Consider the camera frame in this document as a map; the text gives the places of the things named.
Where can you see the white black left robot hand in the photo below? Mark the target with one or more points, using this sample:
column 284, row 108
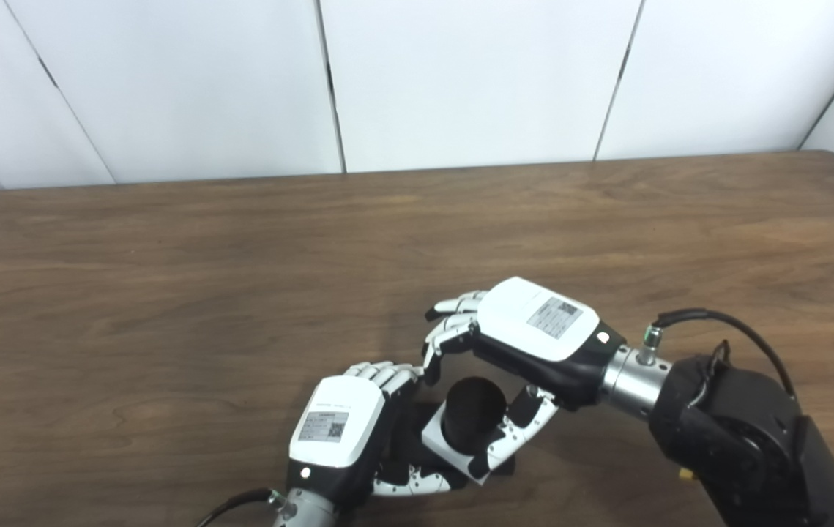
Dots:
column 340, row 417

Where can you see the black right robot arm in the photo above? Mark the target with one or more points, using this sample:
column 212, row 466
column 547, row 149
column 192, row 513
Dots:
column 739, row 439

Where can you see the black peg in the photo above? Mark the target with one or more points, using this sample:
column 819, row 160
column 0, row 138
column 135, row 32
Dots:
column 471, row 413

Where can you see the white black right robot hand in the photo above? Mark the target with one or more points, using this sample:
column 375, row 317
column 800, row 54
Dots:
column 534, row 322

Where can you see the white square piece with hole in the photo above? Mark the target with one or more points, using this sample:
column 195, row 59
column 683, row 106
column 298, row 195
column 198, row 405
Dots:
column 437, row 439

